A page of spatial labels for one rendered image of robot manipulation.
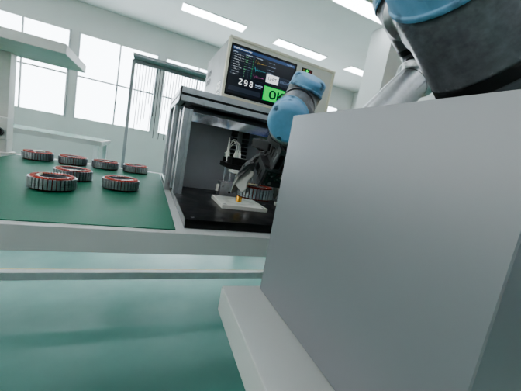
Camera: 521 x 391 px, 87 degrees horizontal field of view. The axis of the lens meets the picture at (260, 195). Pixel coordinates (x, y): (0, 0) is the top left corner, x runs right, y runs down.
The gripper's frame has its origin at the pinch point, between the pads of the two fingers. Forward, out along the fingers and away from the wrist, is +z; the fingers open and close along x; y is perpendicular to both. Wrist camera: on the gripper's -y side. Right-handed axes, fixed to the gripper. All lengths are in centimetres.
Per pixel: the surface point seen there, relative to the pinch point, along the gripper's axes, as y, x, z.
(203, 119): -28.0, -13.6, -5.5
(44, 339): -5, -60, 101
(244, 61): -42.5, -2.0, -22.9
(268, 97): -37.6, 9.2, -15.0
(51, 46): -63, -64, -2
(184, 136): -24.5, -19.0, 0.1
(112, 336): -4, -34, 100
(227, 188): -18.7, -0.7, 14.8
